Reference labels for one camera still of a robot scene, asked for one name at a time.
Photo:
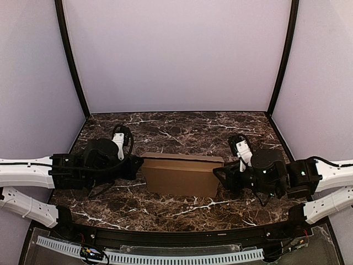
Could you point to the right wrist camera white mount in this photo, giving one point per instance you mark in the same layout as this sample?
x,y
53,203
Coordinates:
x,y
241,147

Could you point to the small electronics board right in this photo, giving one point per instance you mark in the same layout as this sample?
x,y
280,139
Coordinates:
x,y
297,245

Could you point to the brown cardboard box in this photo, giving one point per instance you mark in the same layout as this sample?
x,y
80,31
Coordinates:
x,y
186,175

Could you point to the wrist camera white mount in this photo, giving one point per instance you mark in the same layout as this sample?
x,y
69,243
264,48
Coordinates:
x,y
122,137
241,147

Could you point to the small electronics board left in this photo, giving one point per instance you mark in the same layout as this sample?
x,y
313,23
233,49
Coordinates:
x,y
91,253

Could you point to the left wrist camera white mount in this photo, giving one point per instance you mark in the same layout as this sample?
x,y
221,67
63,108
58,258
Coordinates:
x,y
122,137

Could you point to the black frame post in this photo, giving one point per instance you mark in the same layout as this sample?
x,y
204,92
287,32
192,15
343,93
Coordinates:
x,y
285,56
60,13

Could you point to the black front rail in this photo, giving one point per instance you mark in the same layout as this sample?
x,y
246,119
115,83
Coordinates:
x,y
261,236

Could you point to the right black frame post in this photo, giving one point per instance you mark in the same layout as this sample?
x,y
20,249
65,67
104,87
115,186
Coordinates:
x,y
285,56

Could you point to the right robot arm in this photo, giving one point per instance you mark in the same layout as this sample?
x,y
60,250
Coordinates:
x,y
267,172

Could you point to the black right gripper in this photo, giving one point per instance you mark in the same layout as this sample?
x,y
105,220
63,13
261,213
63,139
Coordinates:
x,y
224,176

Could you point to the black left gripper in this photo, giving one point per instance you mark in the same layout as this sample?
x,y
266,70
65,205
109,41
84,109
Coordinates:
x,y
132,166

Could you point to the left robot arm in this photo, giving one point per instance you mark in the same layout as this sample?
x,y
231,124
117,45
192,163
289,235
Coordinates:
x,y
103,161

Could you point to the left black frame post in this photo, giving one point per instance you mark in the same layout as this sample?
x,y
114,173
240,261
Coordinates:
x,y
60,13

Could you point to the white slotted cable duct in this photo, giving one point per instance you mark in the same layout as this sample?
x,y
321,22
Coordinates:
x,y
225,254

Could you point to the small electronics board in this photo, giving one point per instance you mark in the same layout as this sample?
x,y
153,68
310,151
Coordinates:
x,y
297,245
91,253

